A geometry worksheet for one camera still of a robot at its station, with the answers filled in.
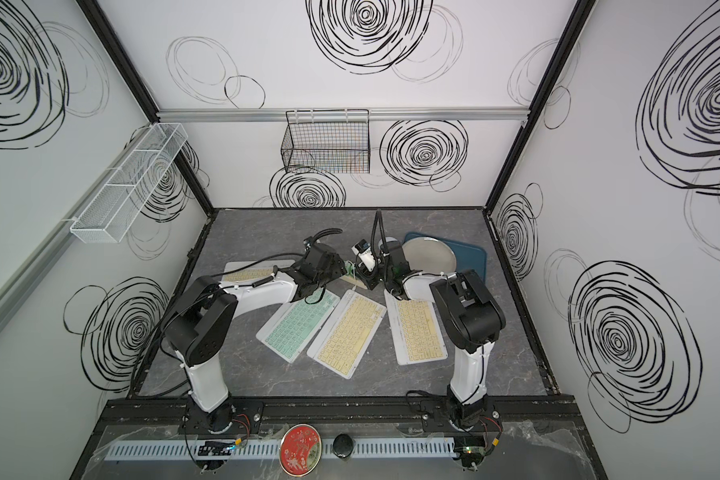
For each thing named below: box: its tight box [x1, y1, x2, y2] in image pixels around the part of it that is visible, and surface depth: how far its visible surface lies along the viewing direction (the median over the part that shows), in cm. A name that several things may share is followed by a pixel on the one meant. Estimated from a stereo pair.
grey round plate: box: [402, 237, 457, 275], surface depth 107 cm
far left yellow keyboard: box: [221, 260, 298, 297], surface depth 65 cm
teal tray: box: [403, 232, 487, 281], surface depth 107 cm
